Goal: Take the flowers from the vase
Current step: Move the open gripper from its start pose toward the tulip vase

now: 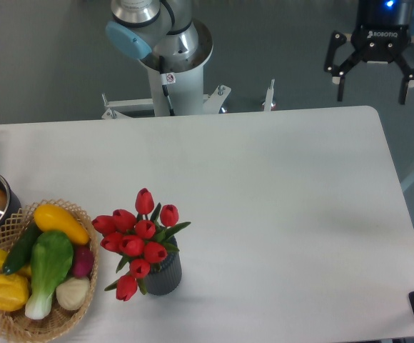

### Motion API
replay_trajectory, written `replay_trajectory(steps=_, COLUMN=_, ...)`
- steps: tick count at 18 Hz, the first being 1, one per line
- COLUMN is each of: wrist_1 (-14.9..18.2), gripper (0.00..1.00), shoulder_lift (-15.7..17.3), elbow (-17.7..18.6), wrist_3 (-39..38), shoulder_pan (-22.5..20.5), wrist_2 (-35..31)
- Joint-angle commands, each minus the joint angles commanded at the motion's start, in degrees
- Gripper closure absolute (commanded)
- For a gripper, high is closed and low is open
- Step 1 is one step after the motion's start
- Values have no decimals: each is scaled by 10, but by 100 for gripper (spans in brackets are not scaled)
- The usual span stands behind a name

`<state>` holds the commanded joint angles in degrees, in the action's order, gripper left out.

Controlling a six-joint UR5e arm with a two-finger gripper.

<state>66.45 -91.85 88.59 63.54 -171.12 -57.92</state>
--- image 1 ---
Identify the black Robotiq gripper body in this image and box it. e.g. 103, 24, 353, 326
350, 0, 413, 63

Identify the red tulip bouquet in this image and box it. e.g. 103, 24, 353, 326
92, 188, 191, 302

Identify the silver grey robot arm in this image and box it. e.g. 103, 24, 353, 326
106, 1, 414, 104

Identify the dark grey ribbed vase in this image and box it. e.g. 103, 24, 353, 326
143, 252, 182, 296

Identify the purple radish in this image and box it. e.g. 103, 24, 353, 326
71, 247, 94, 278

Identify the yellow squash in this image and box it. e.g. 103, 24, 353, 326
34, 204, 90, 245

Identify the green bok choy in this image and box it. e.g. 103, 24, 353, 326
25, 230, 74, 320

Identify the white garlic bulb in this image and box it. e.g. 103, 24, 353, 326
56, 277, 90, 311

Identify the woven wicker basket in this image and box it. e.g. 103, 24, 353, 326
0, 199, 99, 342

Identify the green cucumber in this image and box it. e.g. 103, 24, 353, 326
2, 222, 42, 275

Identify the yellow bell pepper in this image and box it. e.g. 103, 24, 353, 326
0, 274, 29, 312

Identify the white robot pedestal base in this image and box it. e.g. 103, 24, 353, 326
101, 64, 276, 120

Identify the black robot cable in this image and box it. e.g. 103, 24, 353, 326
158, 55, 176, 116

